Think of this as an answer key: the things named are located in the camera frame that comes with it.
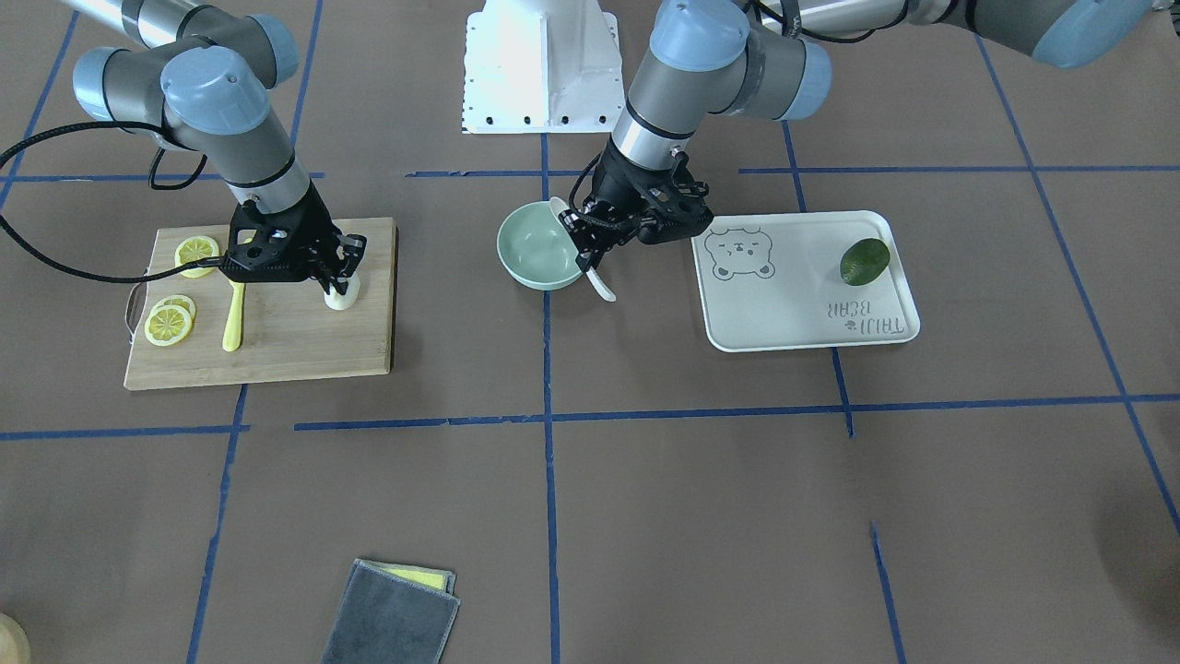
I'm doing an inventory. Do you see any beige bear tray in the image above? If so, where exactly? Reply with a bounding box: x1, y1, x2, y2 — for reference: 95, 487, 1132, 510
691, 210, 920, 353

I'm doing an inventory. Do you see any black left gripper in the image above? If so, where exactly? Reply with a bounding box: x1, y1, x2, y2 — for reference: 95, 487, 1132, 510
557, 139, 714, 272

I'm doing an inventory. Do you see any metal board handle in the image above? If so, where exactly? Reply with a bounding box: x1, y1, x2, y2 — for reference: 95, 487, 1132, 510
124, 282, 148, 343

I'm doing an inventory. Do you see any white ceramic spoon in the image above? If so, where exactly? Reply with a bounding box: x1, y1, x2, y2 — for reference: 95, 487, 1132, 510
549, 196, 617, 302

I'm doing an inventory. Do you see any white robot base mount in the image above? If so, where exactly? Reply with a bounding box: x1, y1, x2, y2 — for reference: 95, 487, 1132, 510
461, 1, 625, 134

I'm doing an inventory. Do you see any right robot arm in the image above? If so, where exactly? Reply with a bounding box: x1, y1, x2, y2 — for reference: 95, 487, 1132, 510
72, 1, 366, 305

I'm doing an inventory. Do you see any white steamed bun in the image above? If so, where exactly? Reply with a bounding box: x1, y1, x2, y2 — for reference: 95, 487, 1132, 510
325, 274, 362, 311

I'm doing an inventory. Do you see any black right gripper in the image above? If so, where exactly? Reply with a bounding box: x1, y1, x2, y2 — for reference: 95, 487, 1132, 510
219, 185, 368, 297

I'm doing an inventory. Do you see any yellow plastic knife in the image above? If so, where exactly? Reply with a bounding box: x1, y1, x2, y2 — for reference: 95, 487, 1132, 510
219, 280, 245, 351

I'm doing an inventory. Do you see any green avocado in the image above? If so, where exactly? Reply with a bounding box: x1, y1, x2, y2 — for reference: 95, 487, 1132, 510
839, 238, 891, 287

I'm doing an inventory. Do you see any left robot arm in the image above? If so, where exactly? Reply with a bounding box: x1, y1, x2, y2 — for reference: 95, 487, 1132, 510
557, 1, 1153, 272

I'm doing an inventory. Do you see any wooden cutting board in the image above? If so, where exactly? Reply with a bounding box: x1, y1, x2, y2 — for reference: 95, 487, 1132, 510
124, 218, 396, 392

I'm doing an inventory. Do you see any lemon slice under upper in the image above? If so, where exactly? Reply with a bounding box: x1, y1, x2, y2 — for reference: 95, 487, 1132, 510
150, 294, 197, 318

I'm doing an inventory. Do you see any lemon slice single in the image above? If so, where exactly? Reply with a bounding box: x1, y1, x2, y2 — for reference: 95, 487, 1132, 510
173, 235, 222, 280

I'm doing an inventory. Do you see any green bowl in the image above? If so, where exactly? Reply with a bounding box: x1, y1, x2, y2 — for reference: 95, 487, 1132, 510
496, 200, 584, 291

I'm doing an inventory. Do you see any grey folded cloth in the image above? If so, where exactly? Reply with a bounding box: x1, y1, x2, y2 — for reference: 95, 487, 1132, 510
321, 558, 461, 663

